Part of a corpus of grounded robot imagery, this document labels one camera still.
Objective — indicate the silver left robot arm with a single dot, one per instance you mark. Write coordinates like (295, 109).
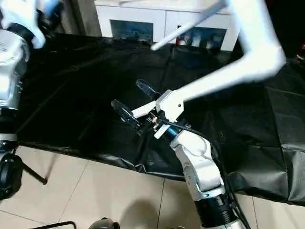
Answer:
(12, 59)

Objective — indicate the grey curtain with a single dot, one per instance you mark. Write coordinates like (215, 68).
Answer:
(76, 16)

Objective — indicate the black plastic cover mat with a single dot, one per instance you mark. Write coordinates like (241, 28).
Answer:
(95, 71)

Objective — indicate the small white bottle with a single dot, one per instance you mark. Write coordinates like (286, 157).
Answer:
(210, 43)
(183, 40)

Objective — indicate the white sideboard with glass doors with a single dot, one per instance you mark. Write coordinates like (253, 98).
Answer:
(133, 14)

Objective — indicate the dark robot body part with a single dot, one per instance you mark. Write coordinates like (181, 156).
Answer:
(104, 224)

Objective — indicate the black tripod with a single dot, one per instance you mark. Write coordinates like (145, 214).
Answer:
(35, 175)

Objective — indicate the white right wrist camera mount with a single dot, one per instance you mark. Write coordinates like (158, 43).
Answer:
(171, 105)

